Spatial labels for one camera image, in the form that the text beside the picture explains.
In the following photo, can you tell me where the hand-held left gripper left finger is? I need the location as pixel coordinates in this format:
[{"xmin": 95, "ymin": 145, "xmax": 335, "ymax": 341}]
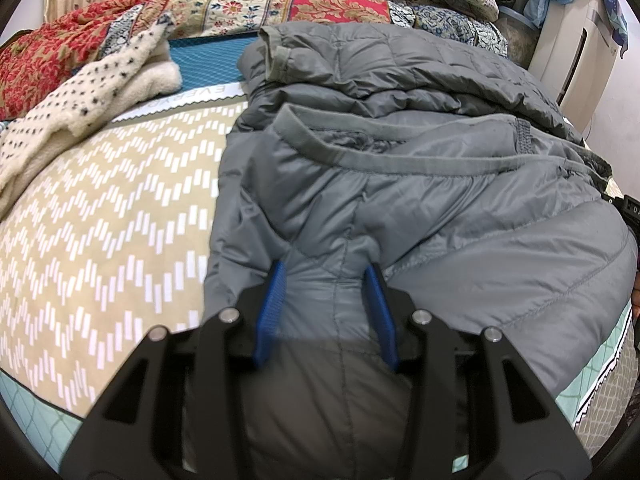
[{"xmin": 60, "ymin": 259, "xmax": 288, "ymax": 480}]

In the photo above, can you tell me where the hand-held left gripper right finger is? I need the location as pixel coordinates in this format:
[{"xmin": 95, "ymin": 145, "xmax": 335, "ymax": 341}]
[{"xmin": 362, "ymin": 264, "xmax": 593, "ymax": 480}]

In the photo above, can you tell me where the grey puffer jacket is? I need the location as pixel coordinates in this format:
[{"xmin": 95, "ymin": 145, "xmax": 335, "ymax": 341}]
[{"xmin": 202, "ymin": 21, "xmax": 638, "ymax": 480}]

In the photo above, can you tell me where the white air cooler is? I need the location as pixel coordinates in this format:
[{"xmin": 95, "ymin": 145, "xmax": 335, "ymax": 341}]
[{"xmin": 527, "ymin": 0, "xmax": 623, "ymax": 133}]

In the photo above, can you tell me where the beige and teal patterned bedspread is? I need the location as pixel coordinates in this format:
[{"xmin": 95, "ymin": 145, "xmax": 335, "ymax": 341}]
[{"xmin": 0, "ymin": 100, "xmax": 631, "ymax": 461}]

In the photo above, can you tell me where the translucent storage bin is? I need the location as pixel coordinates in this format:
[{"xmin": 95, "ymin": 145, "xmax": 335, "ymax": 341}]
[{"xmin": 497, "ymin": 5, "xmax": 543, "ymax": 68}]

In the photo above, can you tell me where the teal lattice mattress cover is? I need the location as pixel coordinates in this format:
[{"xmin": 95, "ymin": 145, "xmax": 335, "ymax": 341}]
[{"xmin": 70, "ymin": 32, "xmax": 263, "ymax": 106}]

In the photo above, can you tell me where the blue and white patterned quilt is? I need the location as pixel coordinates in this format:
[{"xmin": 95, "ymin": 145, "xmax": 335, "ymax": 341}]
[{"xmin": 387, "ymin": 0, "xmax": 508, "ymax": 56}]

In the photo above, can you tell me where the cream dotted fleece blanket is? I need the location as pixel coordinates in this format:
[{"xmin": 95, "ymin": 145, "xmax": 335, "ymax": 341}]
[{"xmin": 0, "ymin": 22, "xmax": 183, "ymax": 211}]

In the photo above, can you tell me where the red floral quilt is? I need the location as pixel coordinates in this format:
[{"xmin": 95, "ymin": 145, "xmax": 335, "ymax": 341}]
[{"xmin": 0, "ymin": 0, "xmax": 393, "ymax": 121}]

